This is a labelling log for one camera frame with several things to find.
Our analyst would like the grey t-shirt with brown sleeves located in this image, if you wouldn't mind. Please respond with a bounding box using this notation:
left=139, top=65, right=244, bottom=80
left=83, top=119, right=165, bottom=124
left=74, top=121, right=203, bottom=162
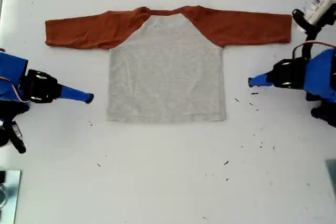
left=44, top=5, right=293, bottom=124

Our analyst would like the red white gripper wire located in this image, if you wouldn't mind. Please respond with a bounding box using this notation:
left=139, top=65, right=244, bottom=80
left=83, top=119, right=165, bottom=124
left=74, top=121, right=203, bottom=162
left=0, top=76, right=30, bottom=103
left=292, top=40, right=336, bottom=60

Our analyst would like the black camera stalk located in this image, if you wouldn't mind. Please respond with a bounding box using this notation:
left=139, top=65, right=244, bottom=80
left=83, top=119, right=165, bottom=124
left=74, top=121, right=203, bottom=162
left=301, top=28, right=321, bottom=61

